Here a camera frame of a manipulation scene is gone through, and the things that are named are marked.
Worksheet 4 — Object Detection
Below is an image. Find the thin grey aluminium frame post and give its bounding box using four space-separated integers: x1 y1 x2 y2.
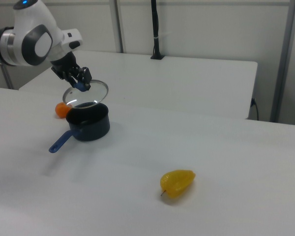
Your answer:
112 0 126 54

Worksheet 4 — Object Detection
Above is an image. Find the white side table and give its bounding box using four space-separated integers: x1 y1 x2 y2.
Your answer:
18 50 259 120

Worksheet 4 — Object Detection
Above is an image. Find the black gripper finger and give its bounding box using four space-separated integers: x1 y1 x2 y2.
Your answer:
79 66 92 90
68 73 80 88

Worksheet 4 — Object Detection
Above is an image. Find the black pole with cables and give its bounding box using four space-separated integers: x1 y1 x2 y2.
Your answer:
150 0 165 60

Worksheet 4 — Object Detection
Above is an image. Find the yellow pepper toy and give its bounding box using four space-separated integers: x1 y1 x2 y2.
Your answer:
159 169 196 200

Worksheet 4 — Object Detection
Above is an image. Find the glass lid with blue knob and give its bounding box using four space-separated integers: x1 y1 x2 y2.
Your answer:
62 79 109 109

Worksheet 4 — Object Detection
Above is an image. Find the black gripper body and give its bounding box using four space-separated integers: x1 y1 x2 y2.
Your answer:
50 51 82 83

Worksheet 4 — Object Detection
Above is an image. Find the dark blue saucepan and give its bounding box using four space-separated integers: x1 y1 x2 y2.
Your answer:
48 102 111 154

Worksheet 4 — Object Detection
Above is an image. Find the orange mandarin fruit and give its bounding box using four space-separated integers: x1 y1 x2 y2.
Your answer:
55 102 72 119

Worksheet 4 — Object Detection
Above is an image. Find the black power cable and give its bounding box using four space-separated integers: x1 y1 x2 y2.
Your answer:
250 98 260 121

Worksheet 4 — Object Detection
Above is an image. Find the wide grey aluminium frame post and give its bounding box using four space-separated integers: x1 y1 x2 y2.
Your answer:
269 0 295 123

